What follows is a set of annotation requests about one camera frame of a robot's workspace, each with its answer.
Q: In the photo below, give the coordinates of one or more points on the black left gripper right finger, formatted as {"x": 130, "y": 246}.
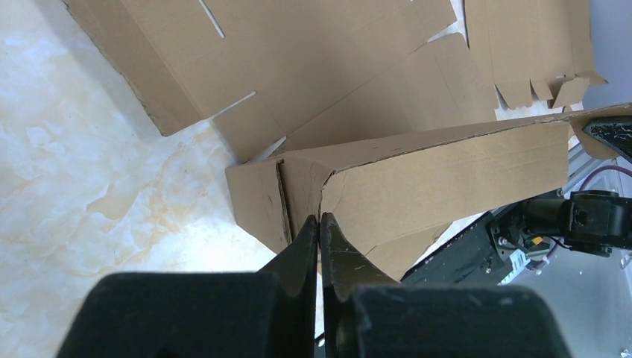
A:
{"x": 368, "y": 314}

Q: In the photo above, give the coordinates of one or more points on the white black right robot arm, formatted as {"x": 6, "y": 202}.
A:
{"x": 589, "y": 220}

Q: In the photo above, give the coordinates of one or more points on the flat cardboard blank at right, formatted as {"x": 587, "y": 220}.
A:
{"x": 533, "y": 50}

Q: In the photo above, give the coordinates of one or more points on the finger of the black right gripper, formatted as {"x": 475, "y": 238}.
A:
{"x": 613, "y": 132}

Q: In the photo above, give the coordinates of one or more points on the flat cardboard blank underneath left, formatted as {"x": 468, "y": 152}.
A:
{"x": 313, "y": 73}

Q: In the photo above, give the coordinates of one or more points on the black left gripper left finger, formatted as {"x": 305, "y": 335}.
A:
{"x": 266, "y": 313}

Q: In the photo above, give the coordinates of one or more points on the large cardboard box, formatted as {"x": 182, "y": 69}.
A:
{"x": 393, "y": 196}

